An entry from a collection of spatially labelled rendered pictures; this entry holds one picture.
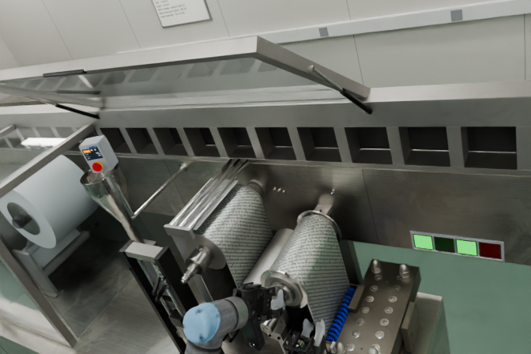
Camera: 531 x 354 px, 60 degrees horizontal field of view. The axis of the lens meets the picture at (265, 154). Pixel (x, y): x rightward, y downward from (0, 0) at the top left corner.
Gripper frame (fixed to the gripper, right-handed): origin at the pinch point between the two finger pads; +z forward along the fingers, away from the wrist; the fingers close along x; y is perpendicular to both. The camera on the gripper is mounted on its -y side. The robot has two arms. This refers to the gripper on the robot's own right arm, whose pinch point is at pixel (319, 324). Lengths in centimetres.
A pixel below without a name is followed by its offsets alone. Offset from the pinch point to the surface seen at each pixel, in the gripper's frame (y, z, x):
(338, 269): 4.8, 17.5, -0.3
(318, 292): 9.0, 4.0, -0.2
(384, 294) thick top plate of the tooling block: -6.0, 19.9, -12.4
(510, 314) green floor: -109, 104, -38
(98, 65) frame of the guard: 88, -9, 28
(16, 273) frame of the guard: 22, -25, 102
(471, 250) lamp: 8.5, 29.4, -37.1
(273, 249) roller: 14.4, 12.6, 17.9
